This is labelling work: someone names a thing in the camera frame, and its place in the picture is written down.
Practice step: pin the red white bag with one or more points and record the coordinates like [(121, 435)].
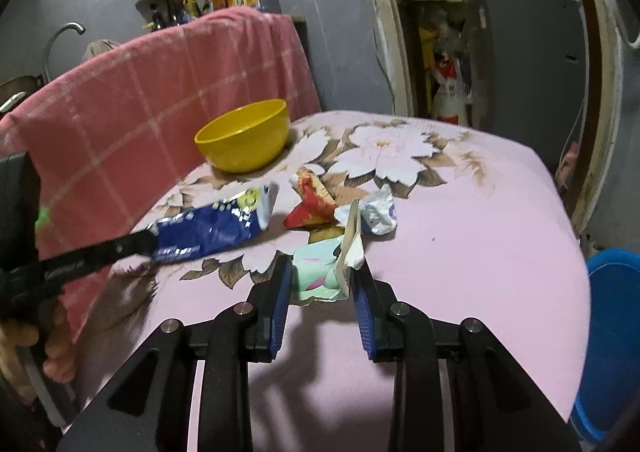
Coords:
[(450, 92)]

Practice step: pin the blue plastic bucket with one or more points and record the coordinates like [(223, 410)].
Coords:
[(610, 332)]

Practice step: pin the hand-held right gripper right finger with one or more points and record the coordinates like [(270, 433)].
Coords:
[(362, 317)]

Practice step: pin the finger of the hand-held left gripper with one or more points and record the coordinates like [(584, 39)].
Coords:
[(90, 259)]

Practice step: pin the green white wrapper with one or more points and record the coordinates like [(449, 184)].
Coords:
[(315, 267)]

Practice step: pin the white purple wrapper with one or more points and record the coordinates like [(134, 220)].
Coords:
[(380, 214)]

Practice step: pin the pink cloth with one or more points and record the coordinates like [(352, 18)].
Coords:
[(567, 165)]

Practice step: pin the pink checked blanket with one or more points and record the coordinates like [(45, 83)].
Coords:
[(125, 132)]

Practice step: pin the yellow bowl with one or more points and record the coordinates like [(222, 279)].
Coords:
[(245, 147)]

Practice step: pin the person's left hand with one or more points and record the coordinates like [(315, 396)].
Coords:
[(60, 347)]

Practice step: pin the yellow sauce bottle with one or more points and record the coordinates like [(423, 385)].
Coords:
[(191, 6)]

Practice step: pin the blue snack wrapper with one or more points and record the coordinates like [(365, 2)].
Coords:
[(210, 232)]

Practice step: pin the dark pan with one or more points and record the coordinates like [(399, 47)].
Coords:
[(20, 85)]

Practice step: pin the grey refrigerator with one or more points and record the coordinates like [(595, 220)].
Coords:
[(525, 72)]

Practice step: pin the yellow bag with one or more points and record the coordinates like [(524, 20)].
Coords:
[(426, 47)]

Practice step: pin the metal faucet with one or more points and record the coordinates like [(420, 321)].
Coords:
[(50, 47)]

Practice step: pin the red beige wrapper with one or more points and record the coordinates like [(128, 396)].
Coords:
[(312, 214)]

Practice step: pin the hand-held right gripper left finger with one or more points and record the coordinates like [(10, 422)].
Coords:
[(280, 312)]

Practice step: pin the beige rag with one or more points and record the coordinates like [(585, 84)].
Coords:
[(102, 50)]

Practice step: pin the wooden door frame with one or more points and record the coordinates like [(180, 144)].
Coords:
[(395, 57)]

